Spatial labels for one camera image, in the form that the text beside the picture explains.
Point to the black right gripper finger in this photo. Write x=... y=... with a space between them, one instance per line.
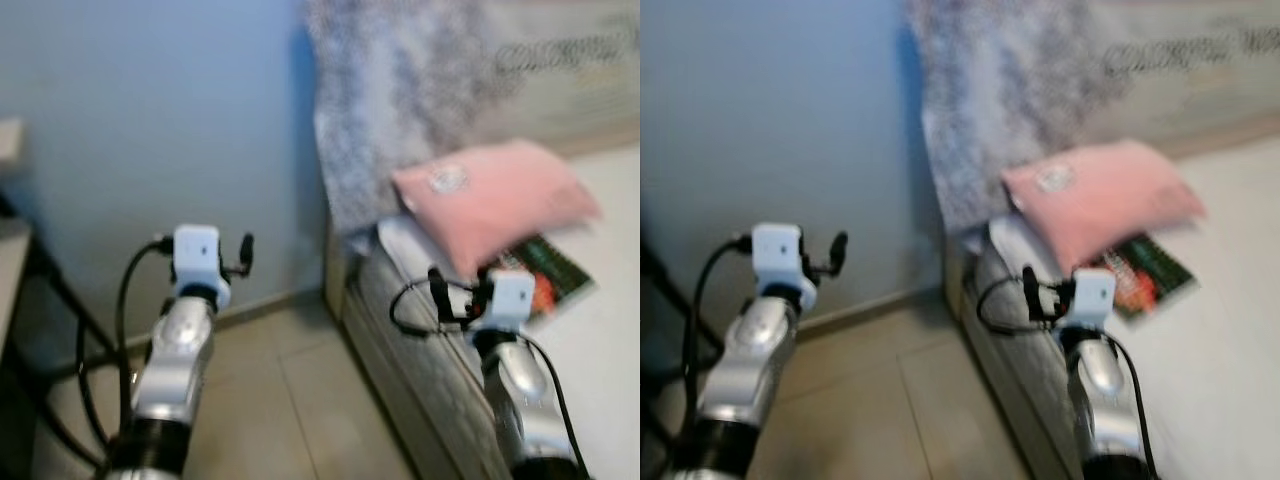
x=439 y=293
x=1031 y=292

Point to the dark green red book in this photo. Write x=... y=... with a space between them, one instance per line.
x=1160 y=275
x=560 y=280

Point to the pink pillow with cat print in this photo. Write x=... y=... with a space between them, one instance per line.
x=500 y=200
x=1100 y=200

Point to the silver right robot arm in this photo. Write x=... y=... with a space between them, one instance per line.
x=525 y=400
x=1105 y=400

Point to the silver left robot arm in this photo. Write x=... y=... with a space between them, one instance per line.
x=175 y=370
x=745 y=370

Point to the white quilted mattress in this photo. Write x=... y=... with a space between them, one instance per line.
x=600 y=400
x=1220 y=400

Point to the grey desk with black legs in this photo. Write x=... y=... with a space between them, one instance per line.
x=12 y=270
x=665 y=340

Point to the grey floral print headboard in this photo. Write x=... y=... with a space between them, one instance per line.
x=1030 y=90
x=420 y=90

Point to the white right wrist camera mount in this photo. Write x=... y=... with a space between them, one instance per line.
x=1092 y=298
x=510 y=300

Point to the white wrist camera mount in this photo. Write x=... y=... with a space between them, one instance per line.
x=777 y=255
x=197 y=258
x=1092 y=298
x=510 y=300

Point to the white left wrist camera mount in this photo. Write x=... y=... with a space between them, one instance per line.
x=777 y=255
x=197 y=258

